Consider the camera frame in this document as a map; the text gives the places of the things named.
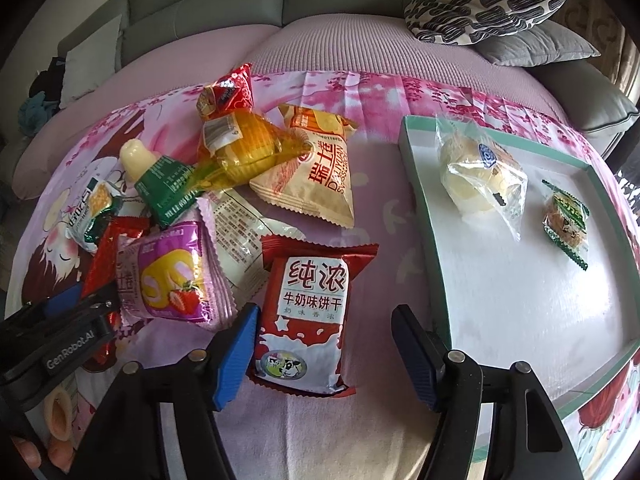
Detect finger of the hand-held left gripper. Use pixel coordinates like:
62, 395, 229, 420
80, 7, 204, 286
0, 282, 122, 333

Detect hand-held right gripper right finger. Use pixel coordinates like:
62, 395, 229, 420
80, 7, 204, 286
391, 304, 586, 480

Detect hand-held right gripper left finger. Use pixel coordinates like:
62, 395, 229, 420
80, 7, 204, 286
72, 302, 263, 480

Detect red patterned snack packet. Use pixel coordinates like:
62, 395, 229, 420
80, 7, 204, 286
80, 216, 151, 301

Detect red milk biscuit packet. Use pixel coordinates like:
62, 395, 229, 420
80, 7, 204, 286
248, 234, 381, 397

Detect small green white snack packet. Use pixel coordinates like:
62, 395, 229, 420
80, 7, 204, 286
67, 176, 123, 255

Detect purple strawberry roll packet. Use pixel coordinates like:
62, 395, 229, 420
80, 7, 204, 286
116, 220, 238, 332

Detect teal rimmed white tray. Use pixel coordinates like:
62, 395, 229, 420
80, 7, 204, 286
398, 115, 640, 418

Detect cream snack packet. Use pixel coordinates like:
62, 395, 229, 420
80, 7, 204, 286
197, 187, 306, 306

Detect pale yellow jelly cup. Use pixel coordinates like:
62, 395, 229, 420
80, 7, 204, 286
120, 139, 163, 183

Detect beige swiss roll packet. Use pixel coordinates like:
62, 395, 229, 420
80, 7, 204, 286
248, 102, 360, 228

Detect yellow clear bread packet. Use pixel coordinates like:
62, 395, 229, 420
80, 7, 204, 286
192, 110, 313, 196

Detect red flower print snack packet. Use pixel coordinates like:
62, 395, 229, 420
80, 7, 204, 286
196, 62, 257, 123

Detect person's left hand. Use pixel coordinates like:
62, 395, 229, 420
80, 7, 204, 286
12, 435, 76, 476

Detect bun in clear bag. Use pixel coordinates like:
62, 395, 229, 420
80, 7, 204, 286
435, 112, 529, 241

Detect teal cloth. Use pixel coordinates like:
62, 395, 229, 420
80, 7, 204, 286
17, 95, 51, 133

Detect small green edged candy packet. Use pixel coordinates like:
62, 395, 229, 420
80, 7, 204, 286
541, 179, 592, 272

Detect dark clothes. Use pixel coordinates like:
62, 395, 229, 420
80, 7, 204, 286
27, 57, 66, 106

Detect pink ribbed sofa cover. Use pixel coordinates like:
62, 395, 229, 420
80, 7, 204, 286
12, 12, 571, 201

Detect grey pillow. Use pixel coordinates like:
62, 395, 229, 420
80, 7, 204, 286
472, 25, 601, 67

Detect black white patterned pillow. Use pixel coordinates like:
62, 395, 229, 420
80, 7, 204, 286
404, 0, 571, 46

